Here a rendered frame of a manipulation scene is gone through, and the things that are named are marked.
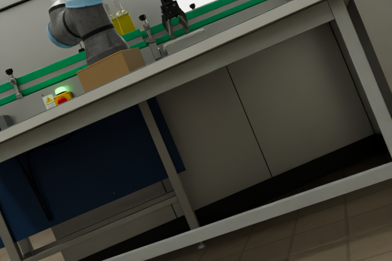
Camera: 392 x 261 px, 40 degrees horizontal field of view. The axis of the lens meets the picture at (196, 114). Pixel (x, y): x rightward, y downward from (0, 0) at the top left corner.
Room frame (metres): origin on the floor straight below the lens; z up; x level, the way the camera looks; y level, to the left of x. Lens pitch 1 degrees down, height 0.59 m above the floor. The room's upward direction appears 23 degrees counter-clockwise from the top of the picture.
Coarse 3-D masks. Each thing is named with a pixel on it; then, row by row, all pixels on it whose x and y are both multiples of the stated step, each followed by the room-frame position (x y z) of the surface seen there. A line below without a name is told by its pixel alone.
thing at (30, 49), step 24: (0, 0) 2.53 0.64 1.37; (24, 0) 2.55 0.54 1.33; (48, 0) 2.56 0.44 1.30; (0, 24) 2.55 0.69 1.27; (24, 24) 2.55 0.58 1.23; (0, 48) 2.55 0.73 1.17; (24, 48) 2.55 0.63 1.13; (48, 48) 2.56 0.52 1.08; (72, 48) 2.56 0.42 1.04; (0, 72) 2.54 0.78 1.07; (24, 72) 2.55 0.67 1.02
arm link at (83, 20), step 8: (72, 0) 1.74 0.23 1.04; (80, 0) 1.74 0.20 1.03; (88, 0) 1.74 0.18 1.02; (96, 0) 1.76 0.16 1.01; (72, 8) 1.75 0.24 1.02; (80, 8) 1.74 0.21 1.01; (88, 8) 1.74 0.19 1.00; (96, 8) 1.75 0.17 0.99; (104, 8) 1.78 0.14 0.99; (64, 16) 1.80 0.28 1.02; (72, 16) 1.76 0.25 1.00; (80, 16) 1.74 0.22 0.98; (88, 16) 1.74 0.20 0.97; (96, 16) 1.74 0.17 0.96; (104, 16) 1.76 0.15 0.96; (64, 24) 1.81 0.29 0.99; (72, 24) 1.78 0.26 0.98; (80, 24) 1.75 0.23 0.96; (88, 24) 1.74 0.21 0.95; (96, 24) 1.74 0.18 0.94; (104, 24) 1.75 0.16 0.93; (72, 32) 1.80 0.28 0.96; (80, 32) 1.76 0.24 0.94; (88, 32) 1.74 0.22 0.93
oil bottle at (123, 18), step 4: (120, 12) 2.40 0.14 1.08; (124, 12) 2.40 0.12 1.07; (120, 16) 2.40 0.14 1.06; (124, 16) 2.40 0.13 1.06; (128, 16) 2.40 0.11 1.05; (120, 20) 2.40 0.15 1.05; (124, 20) 2.40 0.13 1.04; (128, 20) 2.40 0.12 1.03; (120, 24) 2.40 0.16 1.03; (124, 24) 2.40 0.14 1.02; (128, 24) 2.40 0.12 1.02; (132, 24) 2.40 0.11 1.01; (124, 28) 2.40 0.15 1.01; (128, 28) 2.40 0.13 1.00; (132, 28) 2.40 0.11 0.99; (124, 32) 2.40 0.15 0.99; (128, 32) 2.40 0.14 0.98
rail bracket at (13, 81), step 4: (8, 72) 2.24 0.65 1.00; (12, 72) 2.26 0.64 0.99; (12, 76) 2.24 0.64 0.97; (8, 80) 2.19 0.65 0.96; (12, 80) 2.21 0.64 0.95; (16, 80) 2.25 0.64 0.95; (12, 84) 2.24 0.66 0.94; (16, 84) 2.25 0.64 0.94; (16, 88) 2.24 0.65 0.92; (16, 92) 2.24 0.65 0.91; (16, 96) 2.24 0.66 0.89; (20, 96) 2.24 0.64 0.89; (24, 96) 2.25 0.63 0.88; (16, 100) 2.24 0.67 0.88
